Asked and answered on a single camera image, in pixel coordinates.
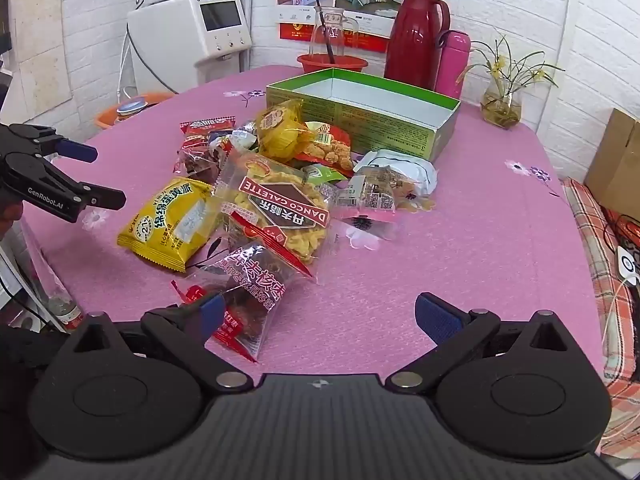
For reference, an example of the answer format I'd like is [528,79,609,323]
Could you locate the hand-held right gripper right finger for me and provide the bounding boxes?
[386,291,583,393]

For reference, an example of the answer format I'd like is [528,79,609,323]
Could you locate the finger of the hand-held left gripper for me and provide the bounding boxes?
[0,124,98,163]
[30,159,127,211]

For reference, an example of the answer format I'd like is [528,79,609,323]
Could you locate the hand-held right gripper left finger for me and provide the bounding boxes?
[60,292,253,395]

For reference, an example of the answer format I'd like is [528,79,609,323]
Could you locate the clear red-print date packet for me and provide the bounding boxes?
[170,240,291,363]

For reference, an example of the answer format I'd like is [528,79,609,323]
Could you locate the yellow cake packet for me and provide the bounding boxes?
[116,177,216,273]

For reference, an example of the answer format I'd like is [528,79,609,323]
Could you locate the red dried fruit packet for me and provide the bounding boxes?
[175,116,237,181]

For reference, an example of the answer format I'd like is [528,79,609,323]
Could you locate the clear cracker packet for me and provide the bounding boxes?
[400,180,436,213]

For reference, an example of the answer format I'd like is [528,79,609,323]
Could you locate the clear cookie packet brown label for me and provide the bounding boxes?
[212,152,333,286]

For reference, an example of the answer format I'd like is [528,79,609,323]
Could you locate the clear pastry packet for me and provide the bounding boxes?
[330,167,401,226]

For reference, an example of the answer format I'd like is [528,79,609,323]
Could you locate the silver candy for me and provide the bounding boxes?
[210,120,261,156]

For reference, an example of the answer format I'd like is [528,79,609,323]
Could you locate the white plastic packet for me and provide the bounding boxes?
[352,150,438,196]

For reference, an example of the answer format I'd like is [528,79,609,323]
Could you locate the small green snack packet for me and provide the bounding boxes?
[300,164,348,186]

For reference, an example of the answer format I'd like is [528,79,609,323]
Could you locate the red fried balls packet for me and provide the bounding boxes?
[295,121,356,171]

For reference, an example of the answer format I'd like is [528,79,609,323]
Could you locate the green cardboard box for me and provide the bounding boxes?
[265,67,462,163]

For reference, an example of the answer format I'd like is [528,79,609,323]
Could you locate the orange plastic basin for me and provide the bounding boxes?
[95,92,176,131]

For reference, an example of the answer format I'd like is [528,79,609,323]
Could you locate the small jar with lid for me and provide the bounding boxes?
[116,100,151,123]

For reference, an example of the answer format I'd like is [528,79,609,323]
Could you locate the pink floral tablecloth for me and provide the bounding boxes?
[20,64,608,396]

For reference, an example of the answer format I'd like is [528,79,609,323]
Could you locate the clear bottle red label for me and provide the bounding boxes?
[30,260,83,333]

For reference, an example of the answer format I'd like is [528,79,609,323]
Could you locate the white machine with screen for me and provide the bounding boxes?
[126,0,253,96]

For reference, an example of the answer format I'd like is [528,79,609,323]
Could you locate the plaid blanket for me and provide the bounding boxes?
[560,177,640,461]

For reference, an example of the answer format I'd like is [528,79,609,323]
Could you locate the white round-button device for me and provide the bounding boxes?
[616,245,640,286]

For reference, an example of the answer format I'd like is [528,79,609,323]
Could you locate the glass vase with plant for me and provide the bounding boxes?
[457,35,566,131]

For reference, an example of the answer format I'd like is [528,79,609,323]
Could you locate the brown cardboard box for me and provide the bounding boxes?
[584,107,640,206]

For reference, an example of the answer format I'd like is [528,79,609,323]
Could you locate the red plastic basin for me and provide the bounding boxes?
[296,52,369,76]

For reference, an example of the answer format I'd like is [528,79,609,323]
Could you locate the pink thermos bottle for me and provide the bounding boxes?
[434,30,472,101]

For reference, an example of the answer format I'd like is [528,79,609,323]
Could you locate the black stirring stick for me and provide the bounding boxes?
[315,0,336,66]

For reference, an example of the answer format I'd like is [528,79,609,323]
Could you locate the red thermos jug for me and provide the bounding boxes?
[384,0,451,91]

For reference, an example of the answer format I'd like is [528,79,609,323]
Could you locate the glass pitcher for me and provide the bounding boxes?
[307,6,361,68]

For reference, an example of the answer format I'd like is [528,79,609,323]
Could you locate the red and black cables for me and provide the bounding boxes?
[602,207,640,261]

